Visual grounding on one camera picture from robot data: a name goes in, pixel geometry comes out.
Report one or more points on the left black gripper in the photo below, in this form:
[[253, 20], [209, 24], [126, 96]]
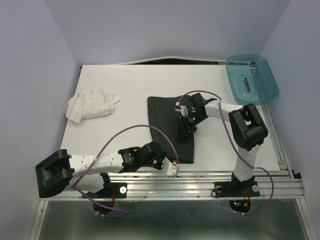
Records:
[[162, 155]]

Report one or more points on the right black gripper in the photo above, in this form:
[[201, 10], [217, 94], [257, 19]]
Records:
[[184, 129]]

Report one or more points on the black skirt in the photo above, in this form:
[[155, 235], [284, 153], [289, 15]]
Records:
[[162, 115]]

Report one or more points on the white pleated skirt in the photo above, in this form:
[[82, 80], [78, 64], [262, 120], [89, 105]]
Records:
[[90, 104]]

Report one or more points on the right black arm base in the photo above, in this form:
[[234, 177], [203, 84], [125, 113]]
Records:
[[241, 192]]

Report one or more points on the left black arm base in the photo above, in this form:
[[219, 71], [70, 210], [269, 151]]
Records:
[[104, 200]]

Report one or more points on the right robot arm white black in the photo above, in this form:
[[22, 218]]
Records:
[[244, 126]]

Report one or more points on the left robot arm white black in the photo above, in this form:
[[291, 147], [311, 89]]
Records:
[[62, 170]]

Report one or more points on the teal plastic basket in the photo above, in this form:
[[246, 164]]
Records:
[[261, 80]]

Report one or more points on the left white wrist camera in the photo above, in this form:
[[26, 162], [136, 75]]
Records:
[[170, 169]]

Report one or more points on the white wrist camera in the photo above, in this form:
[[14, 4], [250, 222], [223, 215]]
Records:
[[184, 110], [170, 169]]

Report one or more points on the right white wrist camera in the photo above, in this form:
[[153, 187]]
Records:
[[184, 110]]

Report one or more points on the aluminium rail frame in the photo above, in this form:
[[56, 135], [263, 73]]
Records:
[[173, 208]]

